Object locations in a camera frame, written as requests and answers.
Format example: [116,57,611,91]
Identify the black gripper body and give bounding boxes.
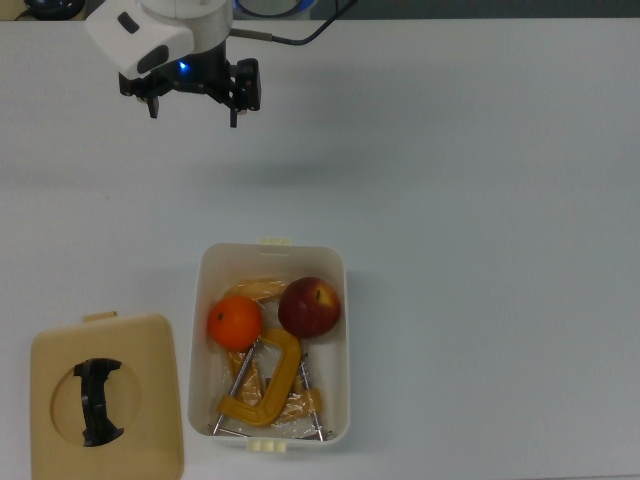
[159,41,238,99]

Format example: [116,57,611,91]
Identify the white plastic container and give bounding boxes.
[187,235,354,454]

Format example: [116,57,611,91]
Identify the black round device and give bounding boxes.
[13,0,87,22]

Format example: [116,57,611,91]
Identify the orange fruit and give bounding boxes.
[207,294,265,352]

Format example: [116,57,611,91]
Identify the beige plastic lid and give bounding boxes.
[29,310,186,480]

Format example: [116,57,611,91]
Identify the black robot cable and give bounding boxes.
[229,0,359,47]

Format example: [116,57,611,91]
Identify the black lid handle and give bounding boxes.
[72,357,126,448]

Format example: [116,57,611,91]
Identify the red apple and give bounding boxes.
[277,276,342,341]

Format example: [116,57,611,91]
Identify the yellow C-clamp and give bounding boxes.
[207,327,304,435]

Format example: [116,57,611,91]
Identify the yellow clamp in plastic bag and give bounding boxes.
[279,351,335,442]
[223,277,291,401]

